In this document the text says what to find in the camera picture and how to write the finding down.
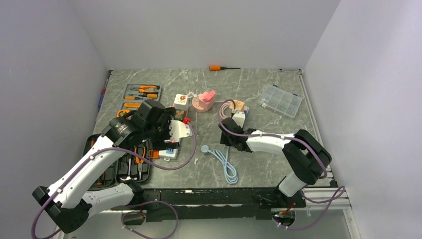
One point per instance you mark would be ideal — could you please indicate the blue red pen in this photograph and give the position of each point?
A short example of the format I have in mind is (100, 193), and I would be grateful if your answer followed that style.
(102, 94)

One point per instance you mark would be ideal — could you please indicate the orange handled screwdriver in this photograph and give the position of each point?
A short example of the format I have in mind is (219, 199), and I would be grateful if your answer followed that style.
(220, 68)

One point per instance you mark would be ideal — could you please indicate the orange pliers in case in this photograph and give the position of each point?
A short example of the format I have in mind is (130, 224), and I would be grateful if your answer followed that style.
(139, 161)

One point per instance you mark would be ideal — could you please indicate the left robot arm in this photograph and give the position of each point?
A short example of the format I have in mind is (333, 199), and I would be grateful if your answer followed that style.
(69, 202)

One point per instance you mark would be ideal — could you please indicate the pink round socket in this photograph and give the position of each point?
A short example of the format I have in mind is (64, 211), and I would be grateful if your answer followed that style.
(203, 102)

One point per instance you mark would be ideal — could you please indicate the grey tool tray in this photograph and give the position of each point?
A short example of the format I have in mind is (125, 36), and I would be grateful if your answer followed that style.
(135, 94)

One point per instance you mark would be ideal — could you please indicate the white cube adapter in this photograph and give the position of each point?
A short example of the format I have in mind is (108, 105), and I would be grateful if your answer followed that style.
(181, 102)

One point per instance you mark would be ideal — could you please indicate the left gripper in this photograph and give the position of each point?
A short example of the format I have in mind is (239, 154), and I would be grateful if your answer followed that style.
(159, 143)

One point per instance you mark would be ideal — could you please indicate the clear plastic screw box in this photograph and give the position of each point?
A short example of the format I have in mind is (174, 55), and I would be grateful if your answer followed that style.
(280, 101)

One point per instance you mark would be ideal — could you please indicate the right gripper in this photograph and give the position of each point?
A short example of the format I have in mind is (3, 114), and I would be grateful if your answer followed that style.
(224, 140)

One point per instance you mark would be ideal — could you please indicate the light blue power strip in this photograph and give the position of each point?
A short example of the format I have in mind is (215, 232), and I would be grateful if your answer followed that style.
(246, 110)

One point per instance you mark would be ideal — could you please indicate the tan cube adapter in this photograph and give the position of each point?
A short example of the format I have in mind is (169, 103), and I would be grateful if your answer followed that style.
(237, 106)

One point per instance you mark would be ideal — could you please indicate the white power strip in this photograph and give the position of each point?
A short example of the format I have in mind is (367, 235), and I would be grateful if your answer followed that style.
(171, 154)

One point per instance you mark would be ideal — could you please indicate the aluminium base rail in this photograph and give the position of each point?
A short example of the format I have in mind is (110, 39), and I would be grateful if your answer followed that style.
(243, 202)

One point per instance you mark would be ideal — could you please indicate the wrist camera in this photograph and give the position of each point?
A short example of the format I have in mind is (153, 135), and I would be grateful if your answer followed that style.
(178, 129)
(239, 117)

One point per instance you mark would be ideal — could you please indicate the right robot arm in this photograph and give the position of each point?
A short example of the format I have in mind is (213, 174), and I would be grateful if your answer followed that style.
(307, 158)

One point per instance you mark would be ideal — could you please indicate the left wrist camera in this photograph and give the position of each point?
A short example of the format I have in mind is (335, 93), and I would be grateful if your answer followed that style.
(178, 129)

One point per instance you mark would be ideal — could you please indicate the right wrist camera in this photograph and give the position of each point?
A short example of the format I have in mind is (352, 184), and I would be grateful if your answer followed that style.
(239, 117)

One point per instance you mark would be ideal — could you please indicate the black tool case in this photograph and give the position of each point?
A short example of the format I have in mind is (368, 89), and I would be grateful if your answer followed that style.
(122, 167)

